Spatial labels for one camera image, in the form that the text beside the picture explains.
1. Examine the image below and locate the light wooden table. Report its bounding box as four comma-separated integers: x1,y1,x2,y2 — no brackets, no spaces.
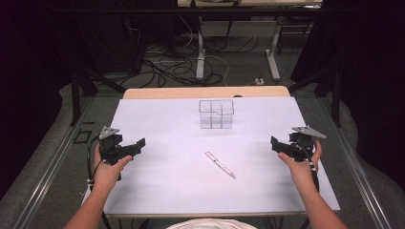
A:
122,85,291,100

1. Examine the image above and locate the white table cover sheet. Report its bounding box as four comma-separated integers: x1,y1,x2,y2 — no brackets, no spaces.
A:
81,96,342,219

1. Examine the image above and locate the clear plastic divided container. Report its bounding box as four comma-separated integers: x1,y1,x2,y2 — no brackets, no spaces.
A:
199,98,235,130

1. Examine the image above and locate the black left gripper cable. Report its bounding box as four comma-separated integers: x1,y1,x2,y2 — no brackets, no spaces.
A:
86,135,113,229

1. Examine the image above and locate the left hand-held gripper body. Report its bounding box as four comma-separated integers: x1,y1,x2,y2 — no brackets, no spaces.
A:
97,126,134,166

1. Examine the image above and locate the white desk leg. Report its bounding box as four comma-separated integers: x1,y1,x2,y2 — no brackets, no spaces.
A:
195,15,206,81
265,17,284,81

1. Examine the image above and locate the person's left hand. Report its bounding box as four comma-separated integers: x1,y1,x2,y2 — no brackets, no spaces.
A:
91,152,134,193

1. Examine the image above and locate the background desk top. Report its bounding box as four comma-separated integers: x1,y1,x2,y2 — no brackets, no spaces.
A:
177,0,324,9

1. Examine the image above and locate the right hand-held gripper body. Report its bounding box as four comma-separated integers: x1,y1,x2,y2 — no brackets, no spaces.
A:
287,125,328,163

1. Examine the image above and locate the black metal stand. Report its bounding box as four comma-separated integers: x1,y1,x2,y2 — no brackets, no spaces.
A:
70,61,129,127
287,61,344,129

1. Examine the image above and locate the bundle of black floor cables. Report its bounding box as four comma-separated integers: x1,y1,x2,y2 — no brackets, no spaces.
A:
139,31,260,89

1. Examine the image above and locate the person's white shirt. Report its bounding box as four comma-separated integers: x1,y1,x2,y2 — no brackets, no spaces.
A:
165,218,259,229

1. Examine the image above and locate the black horizontal frame bar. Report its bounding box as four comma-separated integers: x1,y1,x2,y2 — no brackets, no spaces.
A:
52,7,323,15

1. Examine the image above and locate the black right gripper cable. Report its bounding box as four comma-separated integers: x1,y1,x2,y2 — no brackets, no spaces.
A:
294,141,321,194

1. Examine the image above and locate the aluminium floor rail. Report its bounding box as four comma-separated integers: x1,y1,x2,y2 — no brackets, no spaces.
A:
11,96,97,229
317,96,394,229

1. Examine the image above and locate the person's right hand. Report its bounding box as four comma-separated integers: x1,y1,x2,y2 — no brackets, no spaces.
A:
277,139,324,193

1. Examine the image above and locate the silver pen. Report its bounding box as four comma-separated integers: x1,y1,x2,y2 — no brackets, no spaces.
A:
203,151,237,180

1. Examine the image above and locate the white floor cable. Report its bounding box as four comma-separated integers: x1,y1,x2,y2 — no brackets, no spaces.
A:
178,15,231,88

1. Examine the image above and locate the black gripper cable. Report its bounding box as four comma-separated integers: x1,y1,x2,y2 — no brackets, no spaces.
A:
294,141,321,194
86,135,113,229

